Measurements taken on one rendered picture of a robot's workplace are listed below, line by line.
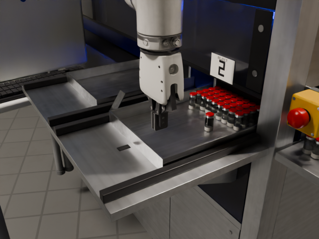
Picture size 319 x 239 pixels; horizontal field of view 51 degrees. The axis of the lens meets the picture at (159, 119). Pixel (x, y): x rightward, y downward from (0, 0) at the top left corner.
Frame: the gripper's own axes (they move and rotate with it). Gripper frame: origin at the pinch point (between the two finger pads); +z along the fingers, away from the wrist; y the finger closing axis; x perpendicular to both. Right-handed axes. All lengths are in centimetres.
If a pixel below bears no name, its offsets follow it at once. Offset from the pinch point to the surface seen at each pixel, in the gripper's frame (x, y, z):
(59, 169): 1, 100, 75
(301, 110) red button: -20.5, -18.5, -4.5
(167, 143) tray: -4.0, 2.7, 8.8
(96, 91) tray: -1.9, 40.7, 8.8
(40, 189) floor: 10, 117, 97
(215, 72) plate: -22.9, 9.1, -3.2
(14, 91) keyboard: 18, 68, 14
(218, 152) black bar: -9.9, -8.1, 7.3
